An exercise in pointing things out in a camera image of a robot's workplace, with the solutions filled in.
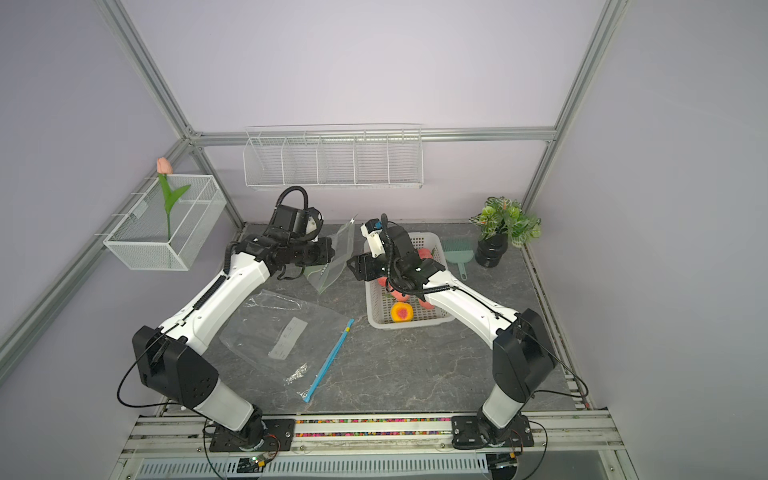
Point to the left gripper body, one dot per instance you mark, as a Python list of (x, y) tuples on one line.
[(308, 252)]

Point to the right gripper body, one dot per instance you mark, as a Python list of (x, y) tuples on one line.
[(374, 267)]

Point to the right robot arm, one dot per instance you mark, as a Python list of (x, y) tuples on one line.
[(522, 355)]

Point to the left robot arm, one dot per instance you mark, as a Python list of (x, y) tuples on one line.
[(170, 358)]

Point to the yellow-red peach front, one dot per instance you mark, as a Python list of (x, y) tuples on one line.
[(401, 312)]

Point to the clear blue-zipper bag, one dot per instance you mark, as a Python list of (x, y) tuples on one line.
[(291, 343)]

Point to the white plastic basket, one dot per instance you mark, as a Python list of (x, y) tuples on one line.
[(379, 302)]

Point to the green dustpan scoop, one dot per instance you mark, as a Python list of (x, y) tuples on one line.
[(458, 251)]

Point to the potted green plant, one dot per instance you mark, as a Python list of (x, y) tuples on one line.
[(503, 223)]

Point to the pink artificial tulip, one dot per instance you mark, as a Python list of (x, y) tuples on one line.
[(170, 195)]

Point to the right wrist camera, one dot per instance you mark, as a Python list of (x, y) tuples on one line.
[(371, 231)]

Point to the white wire wall shelf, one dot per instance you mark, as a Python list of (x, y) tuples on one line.
[(364, 156)]

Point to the white mesh wall basket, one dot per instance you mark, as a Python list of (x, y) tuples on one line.
[(139, 240)]

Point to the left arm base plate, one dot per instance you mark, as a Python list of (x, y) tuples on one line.
[(267, 435)]

